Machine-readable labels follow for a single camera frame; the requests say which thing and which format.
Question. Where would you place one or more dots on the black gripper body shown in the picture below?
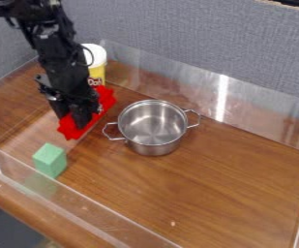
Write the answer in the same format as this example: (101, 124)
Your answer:
(65, 78)

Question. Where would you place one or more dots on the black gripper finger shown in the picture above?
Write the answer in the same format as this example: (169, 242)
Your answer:
(81, 113)
(59, 105)

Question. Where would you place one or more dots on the red plastic bar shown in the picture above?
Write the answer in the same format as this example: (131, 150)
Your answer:
(67, 127)

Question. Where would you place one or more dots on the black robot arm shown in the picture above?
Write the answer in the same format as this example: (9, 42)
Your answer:
(48, 32)

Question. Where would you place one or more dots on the yellow Play-Doh can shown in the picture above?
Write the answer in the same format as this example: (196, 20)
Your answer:
(96, 61)

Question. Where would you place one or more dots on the stainless steel pot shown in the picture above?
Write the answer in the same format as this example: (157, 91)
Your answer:
(151, 126)

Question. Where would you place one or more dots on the green foam block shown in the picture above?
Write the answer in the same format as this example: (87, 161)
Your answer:
(49, 160)

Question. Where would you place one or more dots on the clear acrylic barrier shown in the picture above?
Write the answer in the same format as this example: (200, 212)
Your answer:
(224, 192)

